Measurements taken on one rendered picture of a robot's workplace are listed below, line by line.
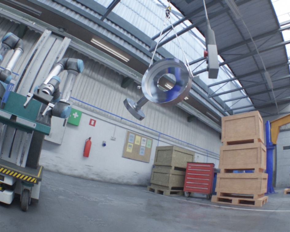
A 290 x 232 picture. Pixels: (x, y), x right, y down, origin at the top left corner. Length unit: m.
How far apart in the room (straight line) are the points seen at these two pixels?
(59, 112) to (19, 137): 0.50
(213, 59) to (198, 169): 3.86
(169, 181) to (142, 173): 1.81
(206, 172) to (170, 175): 0.95
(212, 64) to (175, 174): 4.02
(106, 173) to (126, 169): 0.75
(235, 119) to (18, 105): 4.08
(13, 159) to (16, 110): 0.44
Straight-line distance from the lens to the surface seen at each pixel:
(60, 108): 1.38
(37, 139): 1.72
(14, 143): 1.64
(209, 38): 0.72
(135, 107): 1.18
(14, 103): 1.61
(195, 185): 4.33
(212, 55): 0.64
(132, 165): 5.62
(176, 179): 4.55
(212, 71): 0.61
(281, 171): 12.91
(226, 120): 4.23
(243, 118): 4.10
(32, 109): 1.57
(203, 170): 4.29
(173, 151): 4.39
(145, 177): 6.06
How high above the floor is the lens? 0.54
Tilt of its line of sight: 19 degrees up
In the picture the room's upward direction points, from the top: 10 degrees clockwise
